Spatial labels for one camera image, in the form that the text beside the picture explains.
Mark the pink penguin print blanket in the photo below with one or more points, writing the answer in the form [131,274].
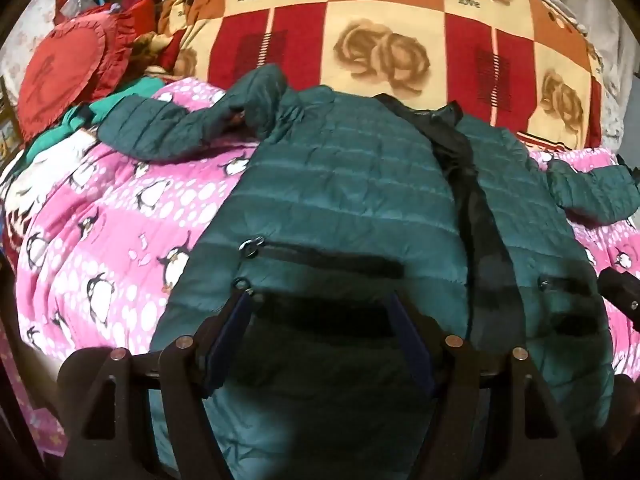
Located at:
[100,220]

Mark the red checkered rose quilt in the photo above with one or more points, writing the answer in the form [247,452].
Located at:
[390,0]

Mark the red heart-shaped pillow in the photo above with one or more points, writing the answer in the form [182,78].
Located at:
[65,65]

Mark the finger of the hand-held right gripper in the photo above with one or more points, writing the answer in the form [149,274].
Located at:
[620,295]

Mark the grey floral cloth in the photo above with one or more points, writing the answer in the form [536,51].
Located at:
[615,60]

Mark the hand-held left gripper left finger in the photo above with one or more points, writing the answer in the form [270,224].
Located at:
[234,332]

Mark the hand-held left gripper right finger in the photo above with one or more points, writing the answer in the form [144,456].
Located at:
[410,342]

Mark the teal puffer jacket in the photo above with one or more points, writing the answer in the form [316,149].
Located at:
[350,185]

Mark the green cloth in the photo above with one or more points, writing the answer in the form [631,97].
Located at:
[80,115]

